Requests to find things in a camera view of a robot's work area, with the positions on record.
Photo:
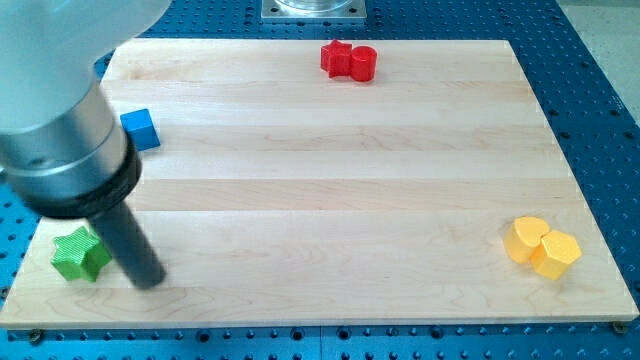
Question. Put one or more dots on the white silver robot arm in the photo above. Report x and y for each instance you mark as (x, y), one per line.
(62, 150)

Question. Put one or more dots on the light wooden board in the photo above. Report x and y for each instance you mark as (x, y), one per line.
(280, 196)

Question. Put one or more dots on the red star block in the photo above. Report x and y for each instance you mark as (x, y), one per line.
(335, 58)

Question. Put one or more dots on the red cylinder block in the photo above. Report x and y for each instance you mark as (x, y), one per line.
(363, 63)

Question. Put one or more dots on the blue cube block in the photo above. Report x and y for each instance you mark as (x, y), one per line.
(139, 125)

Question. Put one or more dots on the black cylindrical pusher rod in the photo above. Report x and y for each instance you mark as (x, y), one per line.
(128, 245)

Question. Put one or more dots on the yellow heart block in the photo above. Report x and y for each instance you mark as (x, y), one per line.
(523, 237)

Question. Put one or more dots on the yellow hexagon block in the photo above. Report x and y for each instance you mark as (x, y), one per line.
(555, 254)

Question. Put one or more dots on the green star block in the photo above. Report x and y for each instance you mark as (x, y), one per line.
(80, 255)

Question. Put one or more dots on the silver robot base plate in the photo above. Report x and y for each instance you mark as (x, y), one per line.
(313, 9)

